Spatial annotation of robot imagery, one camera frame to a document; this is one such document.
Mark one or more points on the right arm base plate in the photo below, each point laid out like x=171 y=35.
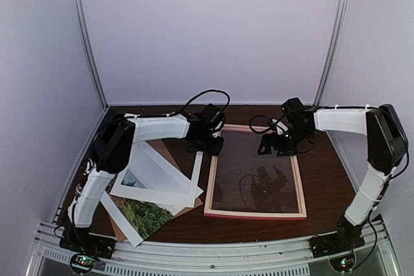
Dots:
x=327 y=245

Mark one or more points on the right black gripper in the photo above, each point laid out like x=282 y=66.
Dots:
x=267 y=139

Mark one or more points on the aluminium corner post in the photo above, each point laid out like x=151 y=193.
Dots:
x=88 y=50
x=341 y=10

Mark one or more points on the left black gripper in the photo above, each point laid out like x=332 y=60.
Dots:
x=215 y=150

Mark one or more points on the left aluminium corner post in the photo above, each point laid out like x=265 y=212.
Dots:
x=88 y=50

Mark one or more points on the aluminium front rail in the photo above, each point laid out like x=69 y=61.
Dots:
x=281 y=257

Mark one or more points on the clear acrylic sheet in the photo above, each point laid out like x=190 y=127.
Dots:
x=255 y=179

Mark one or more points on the white mat board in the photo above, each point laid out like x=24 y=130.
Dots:
x=150 y=177

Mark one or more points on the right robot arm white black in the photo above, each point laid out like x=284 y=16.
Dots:
x=387 y=146

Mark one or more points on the landscape photo print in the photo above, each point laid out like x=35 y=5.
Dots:
x=145 y=214

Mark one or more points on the brown backing board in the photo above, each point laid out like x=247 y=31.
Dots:
x=119 y=232

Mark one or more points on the right aluminium corner post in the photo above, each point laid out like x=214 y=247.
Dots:
x=341 y=10

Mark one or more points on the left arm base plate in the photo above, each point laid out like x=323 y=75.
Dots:
x=92 y=245

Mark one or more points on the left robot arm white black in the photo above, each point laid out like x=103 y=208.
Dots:
x=112 y=152

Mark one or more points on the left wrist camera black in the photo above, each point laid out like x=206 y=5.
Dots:
x=213 y=118

